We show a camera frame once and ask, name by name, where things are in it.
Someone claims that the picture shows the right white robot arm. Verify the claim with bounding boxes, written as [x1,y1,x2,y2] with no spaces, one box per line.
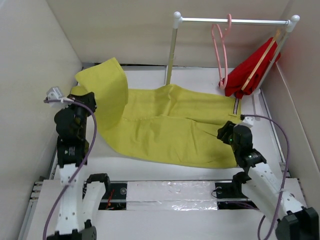
[217,121,320,240]

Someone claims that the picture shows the red shorts on hanger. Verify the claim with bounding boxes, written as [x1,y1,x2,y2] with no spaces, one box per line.
[224,37,278,99]

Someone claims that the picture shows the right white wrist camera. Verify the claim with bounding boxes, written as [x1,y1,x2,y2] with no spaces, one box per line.
[240,115,255,129]

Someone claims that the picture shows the wooden clothes hanger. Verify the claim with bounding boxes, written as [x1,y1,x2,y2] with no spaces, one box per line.
[241,28,282,91]

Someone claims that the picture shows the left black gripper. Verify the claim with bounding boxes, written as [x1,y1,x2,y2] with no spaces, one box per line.
[62,91,97,137]

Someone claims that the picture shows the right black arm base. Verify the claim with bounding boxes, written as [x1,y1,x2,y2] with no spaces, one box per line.
[211,182,258,210]

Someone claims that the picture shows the yellow-green trousers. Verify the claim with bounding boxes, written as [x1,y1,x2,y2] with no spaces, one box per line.
[71,58,241,169]

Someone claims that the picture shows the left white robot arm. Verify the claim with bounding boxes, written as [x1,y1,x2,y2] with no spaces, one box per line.
[42,87,112,240]

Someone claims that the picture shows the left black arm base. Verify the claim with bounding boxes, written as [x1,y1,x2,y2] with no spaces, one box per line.
[98,181,128,211]

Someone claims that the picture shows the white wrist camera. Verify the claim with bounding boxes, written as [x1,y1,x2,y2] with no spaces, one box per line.
[43,86,68,109]
[240,115,255,129]

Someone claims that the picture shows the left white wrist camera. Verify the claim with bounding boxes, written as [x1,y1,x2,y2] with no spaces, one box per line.
[43,86,68,109]

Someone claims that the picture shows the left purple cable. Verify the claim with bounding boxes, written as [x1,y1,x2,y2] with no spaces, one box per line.
[42,98,99,240]

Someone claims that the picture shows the white metal clothes rack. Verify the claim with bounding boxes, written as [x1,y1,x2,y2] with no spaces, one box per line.
[163,11,301,118]

